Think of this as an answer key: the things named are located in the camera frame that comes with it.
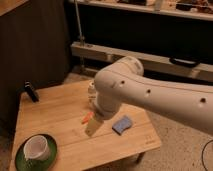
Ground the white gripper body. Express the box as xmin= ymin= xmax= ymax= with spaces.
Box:
xmin=94 ymin=101 xmax=117 ymax=120

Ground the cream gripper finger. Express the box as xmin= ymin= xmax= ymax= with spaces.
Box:
xmin=85 ymin=114 xmax=103 ymax=136

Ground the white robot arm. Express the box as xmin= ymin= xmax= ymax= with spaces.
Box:
xmin=93 ymin=56 xmax=213 ymax=135

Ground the orange toy carrot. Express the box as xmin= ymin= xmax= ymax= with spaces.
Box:
xmin=81 ymin=112 xmax=94 ymax=124

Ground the blue sponge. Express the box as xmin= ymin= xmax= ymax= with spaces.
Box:
xmin=112 ymin=116 xmax=133 ymax=135

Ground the small clear plastic bottle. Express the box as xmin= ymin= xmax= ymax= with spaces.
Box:
xmin=88 ymin=82 xmax=96 ymax=104

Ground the wooden table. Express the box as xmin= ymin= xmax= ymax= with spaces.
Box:
xmin=13 ymin=81 xmax=161 ymax=171

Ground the white cup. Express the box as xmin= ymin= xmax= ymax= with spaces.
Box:
xmin=23 ymin=135 xmax=50 ymax=161

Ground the metal beam with pole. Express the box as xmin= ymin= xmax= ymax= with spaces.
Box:
xmin=69 ymin=2 xmax=213 ymax=82

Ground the black rectangular block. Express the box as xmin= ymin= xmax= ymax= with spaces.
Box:
xmin=24 ymin=82 xmax=39 ymax=102

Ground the green plate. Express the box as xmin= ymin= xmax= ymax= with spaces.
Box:
xmin=15 ymin=134 xmax=57 ymax=171

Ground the background shelf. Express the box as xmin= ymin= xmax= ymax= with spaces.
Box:
xmin=68 ymin=0 xmax=213 ymax=21

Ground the black handle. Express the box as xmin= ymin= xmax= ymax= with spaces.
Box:
xmin=169 ymin=58 xmax=201 ymax=68

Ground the black cable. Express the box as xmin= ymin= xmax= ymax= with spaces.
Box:
xmin=201 ymin=139 xmax=213 ymax=171

